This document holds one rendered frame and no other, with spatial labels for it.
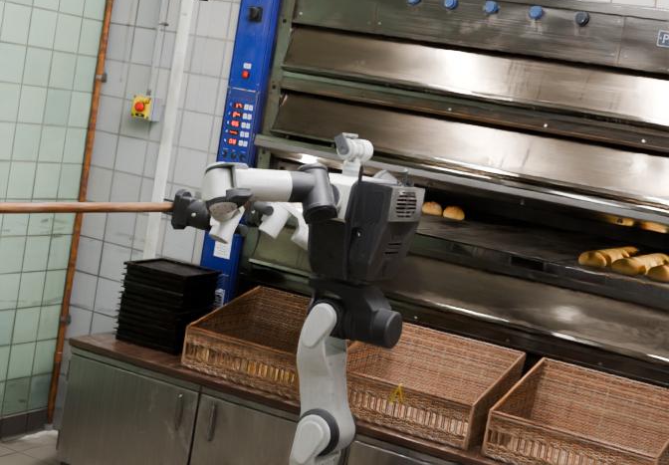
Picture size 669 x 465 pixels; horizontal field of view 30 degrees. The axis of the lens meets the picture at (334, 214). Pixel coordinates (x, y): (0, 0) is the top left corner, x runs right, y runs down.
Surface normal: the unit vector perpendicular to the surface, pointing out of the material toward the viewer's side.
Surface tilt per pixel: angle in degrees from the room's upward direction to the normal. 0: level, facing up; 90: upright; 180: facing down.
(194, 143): 90
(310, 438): 90
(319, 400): 90
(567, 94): 69
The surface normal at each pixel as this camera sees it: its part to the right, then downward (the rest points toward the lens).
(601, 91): -0.39, -0.33
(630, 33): -0.47, 0.02
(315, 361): -0.36, 0.42
